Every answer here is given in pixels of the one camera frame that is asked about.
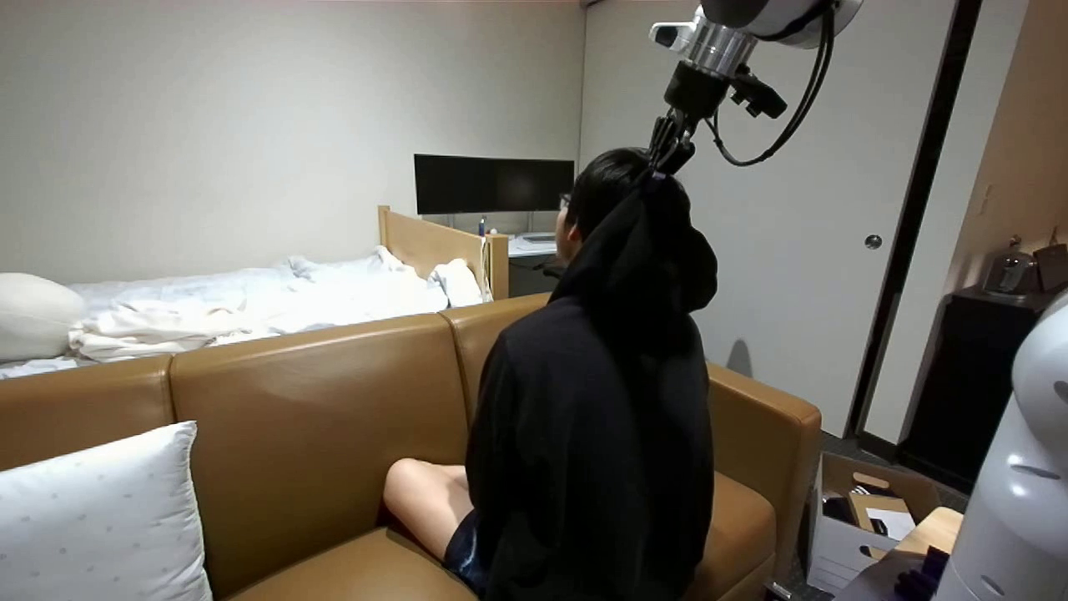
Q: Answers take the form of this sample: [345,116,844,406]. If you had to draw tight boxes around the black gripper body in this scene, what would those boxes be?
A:
[665,64,727,137]

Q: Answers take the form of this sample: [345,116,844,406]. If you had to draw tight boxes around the black hoodie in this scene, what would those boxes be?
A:
[463,165,721,601]

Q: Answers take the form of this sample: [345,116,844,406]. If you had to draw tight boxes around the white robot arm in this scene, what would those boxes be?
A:
[652,0,1068,601]

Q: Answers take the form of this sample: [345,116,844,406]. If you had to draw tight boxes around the white door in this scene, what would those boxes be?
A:
[576,0,961,441]

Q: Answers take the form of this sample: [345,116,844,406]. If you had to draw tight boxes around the white desk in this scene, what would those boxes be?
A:
[506,235,556,261]

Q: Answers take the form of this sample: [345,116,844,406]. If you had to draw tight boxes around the black computer monitor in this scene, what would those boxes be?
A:
[415,154,573,213]

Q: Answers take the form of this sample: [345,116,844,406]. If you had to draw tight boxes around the black vertical pole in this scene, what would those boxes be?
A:
[844,0,983,437]

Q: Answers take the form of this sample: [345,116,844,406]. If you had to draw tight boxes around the seated person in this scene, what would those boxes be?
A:
[381,147,721,601]

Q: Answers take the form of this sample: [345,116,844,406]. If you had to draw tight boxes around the dark side cabinet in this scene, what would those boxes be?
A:
[902,292,1038,492]

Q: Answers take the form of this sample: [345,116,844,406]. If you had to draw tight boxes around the cardboard box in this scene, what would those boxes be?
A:
[809,452,964,594]

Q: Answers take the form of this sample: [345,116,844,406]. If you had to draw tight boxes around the tan leather sofa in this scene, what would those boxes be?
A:
[0,298,821,601]

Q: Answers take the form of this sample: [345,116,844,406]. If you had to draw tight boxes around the white bed blanket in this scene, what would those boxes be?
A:
[69,249,488,364]

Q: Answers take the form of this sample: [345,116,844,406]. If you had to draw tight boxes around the white bed pillows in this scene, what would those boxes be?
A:
[0,274,88,362]

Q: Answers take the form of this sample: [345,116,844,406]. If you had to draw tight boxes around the white square pillow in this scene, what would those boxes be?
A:
[0,422,213,601]

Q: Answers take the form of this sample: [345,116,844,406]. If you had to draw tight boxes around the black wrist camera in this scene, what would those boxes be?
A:
[732,71,786,116]

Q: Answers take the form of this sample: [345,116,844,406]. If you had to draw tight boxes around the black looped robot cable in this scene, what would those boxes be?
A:
[702,0,842,171]

